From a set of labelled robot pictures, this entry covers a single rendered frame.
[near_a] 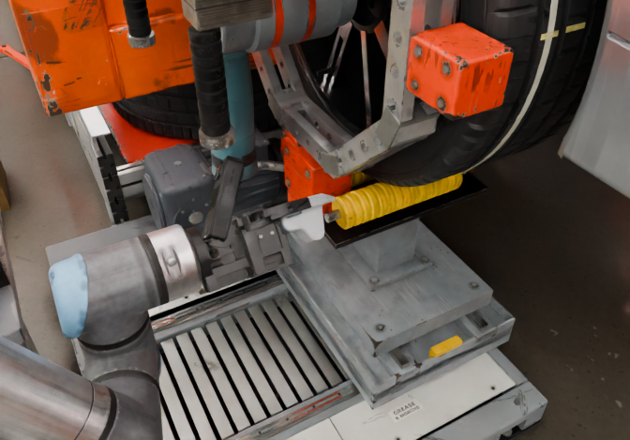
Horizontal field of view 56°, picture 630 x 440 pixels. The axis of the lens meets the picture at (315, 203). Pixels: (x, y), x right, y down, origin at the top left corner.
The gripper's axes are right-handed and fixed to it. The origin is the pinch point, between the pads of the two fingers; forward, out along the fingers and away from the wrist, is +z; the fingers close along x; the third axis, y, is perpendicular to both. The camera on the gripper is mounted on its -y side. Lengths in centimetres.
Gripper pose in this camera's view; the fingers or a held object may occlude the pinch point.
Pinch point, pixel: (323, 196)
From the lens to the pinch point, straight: 82.8
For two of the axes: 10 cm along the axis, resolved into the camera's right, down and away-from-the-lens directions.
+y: 3.3, 9.4, -0.4
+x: 3.5, -1.6, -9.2
